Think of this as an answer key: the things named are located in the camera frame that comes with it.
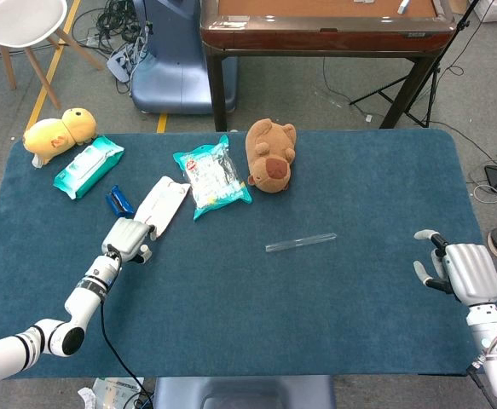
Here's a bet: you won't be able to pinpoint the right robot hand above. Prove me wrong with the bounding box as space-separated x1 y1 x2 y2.
413 229 497 306

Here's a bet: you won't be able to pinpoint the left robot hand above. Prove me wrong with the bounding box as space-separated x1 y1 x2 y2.
101 217 158 265

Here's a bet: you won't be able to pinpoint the clear plastic tube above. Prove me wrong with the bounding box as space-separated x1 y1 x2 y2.
265 232 338 253

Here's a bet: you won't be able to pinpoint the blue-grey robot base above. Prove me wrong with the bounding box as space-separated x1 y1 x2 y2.
153 375 338 409

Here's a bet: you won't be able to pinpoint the blue snack wrapper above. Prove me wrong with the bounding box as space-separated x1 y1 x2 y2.
105 184 136 221

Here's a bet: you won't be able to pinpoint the white pink paper pouch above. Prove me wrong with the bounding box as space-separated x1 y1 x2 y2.
132 176 192 242

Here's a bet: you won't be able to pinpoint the green wet wipes pack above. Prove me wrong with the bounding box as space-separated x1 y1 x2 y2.
53 135 125 200

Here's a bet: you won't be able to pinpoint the teal snack bag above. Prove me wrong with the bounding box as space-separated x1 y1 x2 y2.
172 134 253 222

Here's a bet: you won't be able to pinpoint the yellow plush toy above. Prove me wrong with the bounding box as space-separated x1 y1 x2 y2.
22 107 98 168

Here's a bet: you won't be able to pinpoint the blue table cloth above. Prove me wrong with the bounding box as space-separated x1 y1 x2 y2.
0 130 497 378

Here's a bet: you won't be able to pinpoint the brown capybara plush toy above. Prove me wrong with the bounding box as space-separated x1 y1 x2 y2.
246 118 298 194

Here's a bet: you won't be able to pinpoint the grey power strip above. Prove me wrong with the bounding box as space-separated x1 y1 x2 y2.
106 44 147 84

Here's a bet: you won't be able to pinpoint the black tripod stand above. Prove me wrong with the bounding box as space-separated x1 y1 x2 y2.
349 0 494 129

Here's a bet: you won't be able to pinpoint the white plastic chair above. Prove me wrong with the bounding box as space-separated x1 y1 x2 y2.
0 0 105 111

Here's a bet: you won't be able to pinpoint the brown mahjong table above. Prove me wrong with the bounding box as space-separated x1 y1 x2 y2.
199 0 458 132

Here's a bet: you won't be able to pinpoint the white charging cable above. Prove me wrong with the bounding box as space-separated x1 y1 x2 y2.
472 182 497 205

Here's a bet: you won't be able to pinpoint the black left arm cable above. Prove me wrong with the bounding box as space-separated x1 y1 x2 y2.
99 255 155 409

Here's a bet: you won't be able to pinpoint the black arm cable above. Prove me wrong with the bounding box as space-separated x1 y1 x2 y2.
465 308 497 397
99 255 155 409

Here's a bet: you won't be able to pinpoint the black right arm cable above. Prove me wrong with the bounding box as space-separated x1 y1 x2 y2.
465 308 497 397

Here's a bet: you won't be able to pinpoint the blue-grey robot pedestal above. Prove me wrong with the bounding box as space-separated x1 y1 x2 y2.
130 0 239 115

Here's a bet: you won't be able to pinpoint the tangled black floor cables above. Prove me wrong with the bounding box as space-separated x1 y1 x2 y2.
72 0 155 95

